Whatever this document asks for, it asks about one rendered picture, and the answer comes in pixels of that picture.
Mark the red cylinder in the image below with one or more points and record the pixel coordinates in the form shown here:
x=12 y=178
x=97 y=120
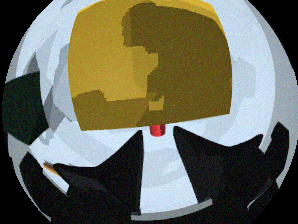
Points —
x=157 y=130

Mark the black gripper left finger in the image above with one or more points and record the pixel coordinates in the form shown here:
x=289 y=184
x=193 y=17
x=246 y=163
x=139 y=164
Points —
x=118 y=178

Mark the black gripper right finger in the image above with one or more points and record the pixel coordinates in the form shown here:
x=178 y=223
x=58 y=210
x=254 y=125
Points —
x=208 y=165

